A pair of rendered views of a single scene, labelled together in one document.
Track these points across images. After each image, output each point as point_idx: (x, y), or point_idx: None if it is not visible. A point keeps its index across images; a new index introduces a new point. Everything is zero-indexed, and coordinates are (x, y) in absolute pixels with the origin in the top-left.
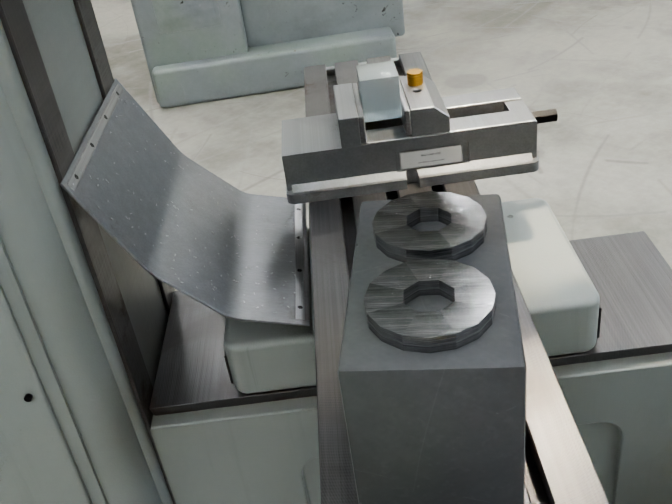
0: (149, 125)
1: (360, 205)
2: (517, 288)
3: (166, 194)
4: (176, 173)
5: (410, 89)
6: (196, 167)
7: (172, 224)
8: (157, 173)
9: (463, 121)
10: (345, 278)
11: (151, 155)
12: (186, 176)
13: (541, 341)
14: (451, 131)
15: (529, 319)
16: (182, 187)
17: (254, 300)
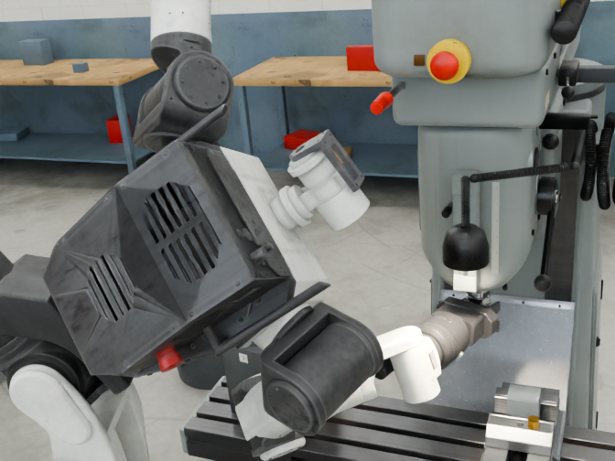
0: (563, 334)
1: (476, 431)
2: (353, 458)
3: (509, 353)
4: (541, 360)
5: (523, 422)
6: (564, 375)
7: (485, 359)
8: (521, 345)
9: (498, 455)
10: (405, 410)
11: (533, 338)
12: (545, 368)
13: (313, 452)
14: (486, 447)
15: (329, 454)
16: (530, 365)
17: (443, 404)
